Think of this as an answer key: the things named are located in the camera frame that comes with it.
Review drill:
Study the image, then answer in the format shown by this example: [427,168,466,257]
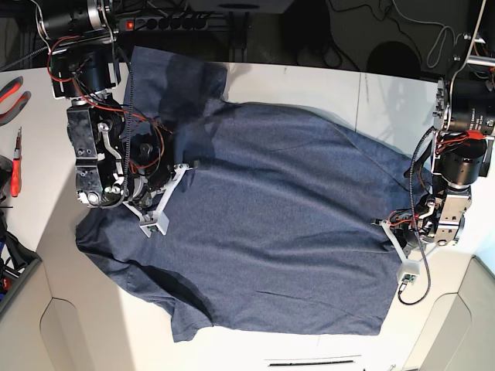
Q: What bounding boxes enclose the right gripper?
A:
[123,160,200,224]

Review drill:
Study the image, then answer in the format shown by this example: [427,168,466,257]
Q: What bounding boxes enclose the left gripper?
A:
[370,196,445,257]

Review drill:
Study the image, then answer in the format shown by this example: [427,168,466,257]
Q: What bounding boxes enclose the blue grey t-shirt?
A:
[75,47,428,342]

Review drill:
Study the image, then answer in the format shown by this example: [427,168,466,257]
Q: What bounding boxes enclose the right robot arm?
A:
[35,1,192,234]

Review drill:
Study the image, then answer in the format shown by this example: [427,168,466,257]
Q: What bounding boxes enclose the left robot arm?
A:
[381,1,494,254]

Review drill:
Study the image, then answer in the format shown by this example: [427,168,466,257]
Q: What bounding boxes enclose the orange grey pliers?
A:
[1,76,32,127]

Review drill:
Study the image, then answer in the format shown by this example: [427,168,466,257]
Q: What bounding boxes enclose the black power strip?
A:
[118,15,208,32]

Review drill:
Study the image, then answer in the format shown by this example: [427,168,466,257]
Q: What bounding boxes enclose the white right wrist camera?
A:
[139,213,169,237]

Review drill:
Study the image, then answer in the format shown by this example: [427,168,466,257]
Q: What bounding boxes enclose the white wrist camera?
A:
[139,213,169,237]
[397,259,421,284]

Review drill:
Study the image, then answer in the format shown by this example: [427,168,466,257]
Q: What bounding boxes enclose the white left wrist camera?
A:
[397,259,421,284]

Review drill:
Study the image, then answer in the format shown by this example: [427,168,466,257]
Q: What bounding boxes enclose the black braided camera cable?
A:
[397,127,434,305]

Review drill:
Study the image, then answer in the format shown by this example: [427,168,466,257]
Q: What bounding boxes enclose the orange handled screwdriver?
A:
[10,128,22,197]

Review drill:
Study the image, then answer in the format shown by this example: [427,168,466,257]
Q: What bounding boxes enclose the white cable on floor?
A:
[390,0,489,80]

